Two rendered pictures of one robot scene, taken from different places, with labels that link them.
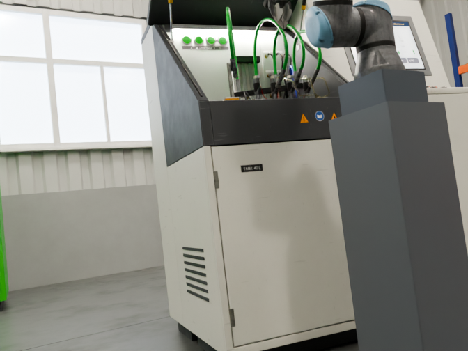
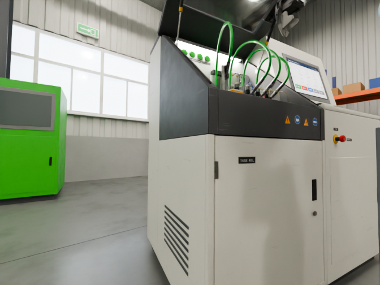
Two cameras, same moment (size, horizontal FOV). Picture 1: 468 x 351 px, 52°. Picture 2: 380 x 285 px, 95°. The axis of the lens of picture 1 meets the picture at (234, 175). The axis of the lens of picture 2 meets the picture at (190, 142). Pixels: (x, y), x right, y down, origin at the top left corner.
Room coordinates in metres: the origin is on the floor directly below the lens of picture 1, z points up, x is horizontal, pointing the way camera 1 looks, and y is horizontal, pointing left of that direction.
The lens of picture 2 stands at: (1.07, 0.20, 0.74)
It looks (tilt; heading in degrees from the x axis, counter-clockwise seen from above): 2 degrees up; 355
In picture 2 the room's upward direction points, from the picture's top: 1 degrees clockwise
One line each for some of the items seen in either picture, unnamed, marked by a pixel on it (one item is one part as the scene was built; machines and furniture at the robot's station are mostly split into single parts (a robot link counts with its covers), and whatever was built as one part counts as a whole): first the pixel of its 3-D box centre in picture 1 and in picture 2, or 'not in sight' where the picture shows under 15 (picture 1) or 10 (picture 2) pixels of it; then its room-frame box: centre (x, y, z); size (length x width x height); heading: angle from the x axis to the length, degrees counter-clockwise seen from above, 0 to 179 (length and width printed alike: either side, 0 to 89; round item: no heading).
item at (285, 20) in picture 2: (280, 14); (286, 22); (1.71, -0.24, 1.25); 0.06 x 0.03 x 0.09; 21
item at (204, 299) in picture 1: (272, 244); (232, 210); (2.03, -0.13, 0.39); 0.70 x 0.58 x 0.79; 111
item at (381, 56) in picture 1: (377, 63); not in sight; (1.43, -0.47, 0.95); 0.15 x 0.15 x 0.10
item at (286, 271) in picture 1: (303, 233); (278, 220); (1.77, -0.23, 0.44); 0.65 x 0.02 x 0.68; 111
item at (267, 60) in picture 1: (276, 74); (237, 87); (2.34, -0.27, 1.20); 0.13 x 0.03 x 0.31; 111
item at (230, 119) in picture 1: (287, 120); (274, 119); (1.78, -0.23, 0.87); 0.62 x 0.04 x 0.16; 111
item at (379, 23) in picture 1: (370, 26); not in sight; (1.43, -0.47, 1.07); 0.13 x 0.12 x 0.14; 106
